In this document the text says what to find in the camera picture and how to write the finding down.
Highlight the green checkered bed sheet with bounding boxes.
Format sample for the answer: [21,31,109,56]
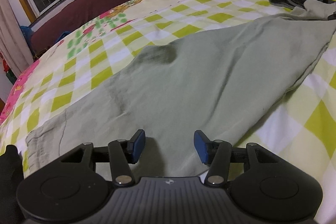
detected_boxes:
[1,0,335,223]

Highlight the light green pants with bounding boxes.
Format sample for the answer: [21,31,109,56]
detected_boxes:
[26,0,335,176]

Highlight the beige left curtain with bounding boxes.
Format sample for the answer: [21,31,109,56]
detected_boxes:
[0,0,34,77]

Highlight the maroon sofa bench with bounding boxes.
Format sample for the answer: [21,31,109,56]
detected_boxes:
[30,0,129,55]

